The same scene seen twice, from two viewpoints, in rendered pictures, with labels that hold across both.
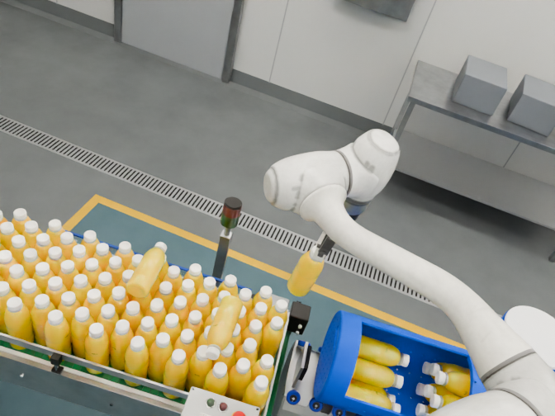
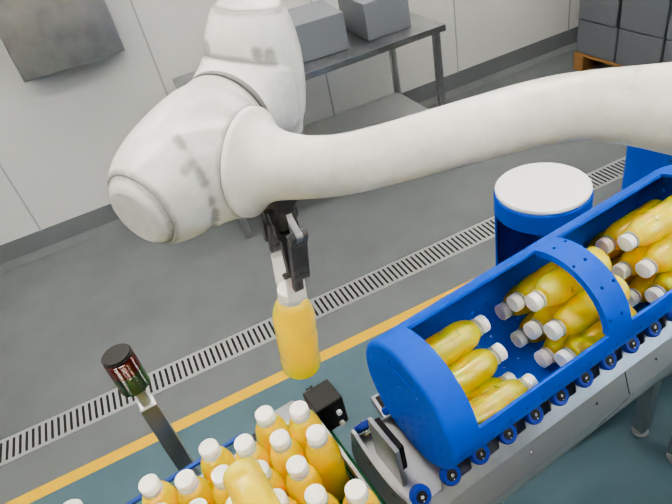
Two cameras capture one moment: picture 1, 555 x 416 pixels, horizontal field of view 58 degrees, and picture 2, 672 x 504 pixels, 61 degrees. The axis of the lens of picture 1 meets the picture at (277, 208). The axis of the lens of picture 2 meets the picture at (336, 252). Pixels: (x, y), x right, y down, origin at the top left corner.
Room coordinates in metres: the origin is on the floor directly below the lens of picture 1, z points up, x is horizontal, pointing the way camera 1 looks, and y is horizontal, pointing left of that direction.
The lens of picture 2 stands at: (0.31, 0.06, 2.03)
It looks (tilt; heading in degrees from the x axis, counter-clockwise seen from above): 37 degrees down; 336
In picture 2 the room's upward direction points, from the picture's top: 14 degrees counter-clockwise
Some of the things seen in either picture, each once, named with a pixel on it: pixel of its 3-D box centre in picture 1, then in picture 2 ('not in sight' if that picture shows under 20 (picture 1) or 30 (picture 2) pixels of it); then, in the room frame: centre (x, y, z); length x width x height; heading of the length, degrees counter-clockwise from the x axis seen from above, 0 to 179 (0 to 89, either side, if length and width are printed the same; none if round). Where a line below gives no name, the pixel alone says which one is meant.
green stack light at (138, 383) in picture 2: (230, 217); (130, 377); (1.29, 0.15, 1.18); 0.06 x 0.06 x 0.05
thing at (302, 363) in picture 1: (301, 365); (389, 449); (0.93, -0.23, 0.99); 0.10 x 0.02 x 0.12; 179
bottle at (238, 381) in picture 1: (237, 382); not in sight; (0.80, -0.04, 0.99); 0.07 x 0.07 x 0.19
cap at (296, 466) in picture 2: (255, 326); (297, 466); (0.95, -0.04, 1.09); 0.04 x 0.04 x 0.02
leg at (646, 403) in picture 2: not in sight; (652, 378); (0.98, -1.28, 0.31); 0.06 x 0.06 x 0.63; 89
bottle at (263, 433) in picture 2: (259, 309); (277, 443); (1.09, -0.04, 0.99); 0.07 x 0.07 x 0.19
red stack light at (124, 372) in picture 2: (232, 208); (121, 363); (1.29, 0.15, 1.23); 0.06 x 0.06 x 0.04
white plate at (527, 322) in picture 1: (539, 336); (542, 187); (1.32, -1.10, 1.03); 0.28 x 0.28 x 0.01
